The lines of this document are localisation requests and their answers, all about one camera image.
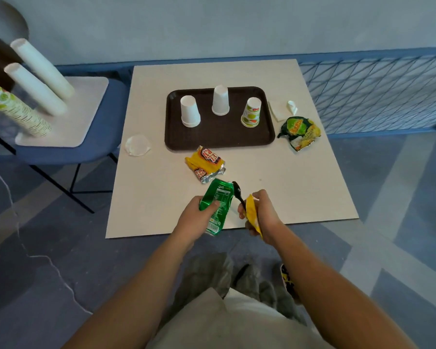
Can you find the person's left hand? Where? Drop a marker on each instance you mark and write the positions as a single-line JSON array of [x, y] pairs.
[[190, 221]]

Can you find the person's right hand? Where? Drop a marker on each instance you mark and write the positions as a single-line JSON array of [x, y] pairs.
[[267, 214]]

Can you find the person's right thumb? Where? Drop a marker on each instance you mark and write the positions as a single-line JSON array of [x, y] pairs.
[[259, 196]]

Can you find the person's left thumb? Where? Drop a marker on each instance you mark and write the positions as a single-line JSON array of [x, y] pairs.
[[211, 206]]

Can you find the crushed green drink can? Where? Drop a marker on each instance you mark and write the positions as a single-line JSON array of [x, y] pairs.
[[218, 199]]

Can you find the black plastic spoon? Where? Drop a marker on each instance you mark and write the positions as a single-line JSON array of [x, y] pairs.
[[238, 194]]

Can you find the person's left forearm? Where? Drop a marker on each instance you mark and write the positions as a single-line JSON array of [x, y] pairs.
[[130, 301]]

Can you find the person's right forearm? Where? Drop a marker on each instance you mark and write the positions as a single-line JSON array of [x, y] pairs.
[[330, 287]]

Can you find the yellow and red snack wrapper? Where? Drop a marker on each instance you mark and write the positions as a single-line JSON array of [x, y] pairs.
[[205, 164]]

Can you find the person's grey trousers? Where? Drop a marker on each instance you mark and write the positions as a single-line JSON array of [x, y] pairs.
[[207, 276]]

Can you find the dark brown serving tray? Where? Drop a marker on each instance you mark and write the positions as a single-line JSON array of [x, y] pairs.
[[220, 132]]

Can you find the green and yellow snack packet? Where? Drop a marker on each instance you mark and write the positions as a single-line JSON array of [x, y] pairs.
[[301, 132]]

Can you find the green printed paper cup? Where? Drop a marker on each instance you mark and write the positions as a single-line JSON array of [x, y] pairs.
[[251, 113]]

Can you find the white paper napkin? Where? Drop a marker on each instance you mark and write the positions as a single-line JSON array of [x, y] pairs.
[[278, 111]]

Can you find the black and yellow shoe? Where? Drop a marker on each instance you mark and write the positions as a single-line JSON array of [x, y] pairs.
[[289, 281]]

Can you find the small crumpled white wrapper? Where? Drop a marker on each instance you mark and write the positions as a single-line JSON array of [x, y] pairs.
[[293, 106]]

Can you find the clear plastic lid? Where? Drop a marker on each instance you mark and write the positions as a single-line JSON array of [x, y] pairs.
[[137, 145]]

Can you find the white paper cup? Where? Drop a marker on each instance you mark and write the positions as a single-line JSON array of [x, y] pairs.
[[189, 110], [220, 100]]

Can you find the person's white shirt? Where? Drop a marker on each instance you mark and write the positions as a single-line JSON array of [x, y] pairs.
[[236, 323]]

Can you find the blue chair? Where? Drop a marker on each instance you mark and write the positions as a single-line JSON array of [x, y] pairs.
[[94, 141]]

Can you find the blue mesh railing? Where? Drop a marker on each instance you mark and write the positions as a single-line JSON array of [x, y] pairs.
[[378, 90]]

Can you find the white square board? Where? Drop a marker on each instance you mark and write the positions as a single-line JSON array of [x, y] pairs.
[[76, 112]]

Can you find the stack of white paper cups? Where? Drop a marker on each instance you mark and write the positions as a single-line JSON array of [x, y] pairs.
[[36, 90], [43, 68]]

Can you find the stack of green printed cups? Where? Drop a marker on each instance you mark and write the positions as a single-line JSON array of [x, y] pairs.
[[16, 108]]

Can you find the round dark brown table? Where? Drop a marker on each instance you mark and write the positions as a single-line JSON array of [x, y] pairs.
[[0, 43]]

